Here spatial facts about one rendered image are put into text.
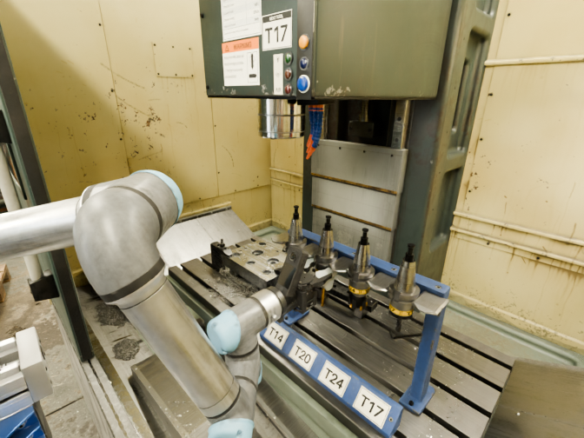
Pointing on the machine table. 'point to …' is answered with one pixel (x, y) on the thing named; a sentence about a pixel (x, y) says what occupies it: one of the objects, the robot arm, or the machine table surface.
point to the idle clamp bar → (348, 298)
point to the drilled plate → (253, 273)
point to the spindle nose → (280, 118)
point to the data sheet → (241, 18)
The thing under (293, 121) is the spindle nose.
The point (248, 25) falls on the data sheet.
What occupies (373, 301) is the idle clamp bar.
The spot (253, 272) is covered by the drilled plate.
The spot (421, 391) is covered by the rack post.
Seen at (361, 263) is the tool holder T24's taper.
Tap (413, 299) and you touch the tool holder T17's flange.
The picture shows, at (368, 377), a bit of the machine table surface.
